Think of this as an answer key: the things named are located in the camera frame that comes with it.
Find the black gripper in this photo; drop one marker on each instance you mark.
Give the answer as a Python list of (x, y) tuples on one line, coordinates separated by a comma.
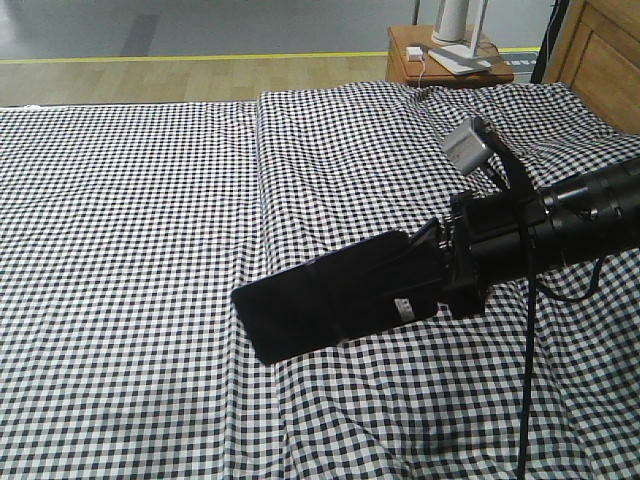
[(491, 244)]

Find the black foldable smartphone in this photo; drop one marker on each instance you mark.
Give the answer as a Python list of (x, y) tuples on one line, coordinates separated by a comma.
[(288, 314)]

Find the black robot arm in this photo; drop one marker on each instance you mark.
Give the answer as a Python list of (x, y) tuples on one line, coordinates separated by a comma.
[(587, 217)]

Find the white desk lamp base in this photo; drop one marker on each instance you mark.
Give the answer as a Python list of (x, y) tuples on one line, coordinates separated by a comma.
[(462, 58)]

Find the wooden bed headboard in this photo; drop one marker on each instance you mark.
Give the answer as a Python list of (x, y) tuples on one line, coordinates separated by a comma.
[(596, 54)]

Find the white power adapter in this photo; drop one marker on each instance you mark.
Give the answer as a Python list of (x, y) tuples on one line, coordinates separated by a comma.
[(414, 54)]

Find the wooden bedside table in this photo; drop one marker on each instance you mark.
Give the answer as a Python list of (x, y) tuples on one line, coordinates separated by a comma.
[(430, 73)]

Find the white cylindrical appliance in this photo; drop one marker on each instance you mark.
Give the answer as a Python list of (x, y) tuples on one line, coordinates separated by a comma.
[(451, 22)]

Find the black white checkered bedsheet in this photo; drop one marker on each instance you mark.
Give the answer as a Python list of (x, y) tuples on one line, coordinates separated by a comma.
[(124, 229)]

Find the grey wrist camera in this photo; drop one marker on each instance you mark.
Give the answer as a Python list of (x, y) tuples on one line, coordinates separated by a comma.
[(467, 147)]

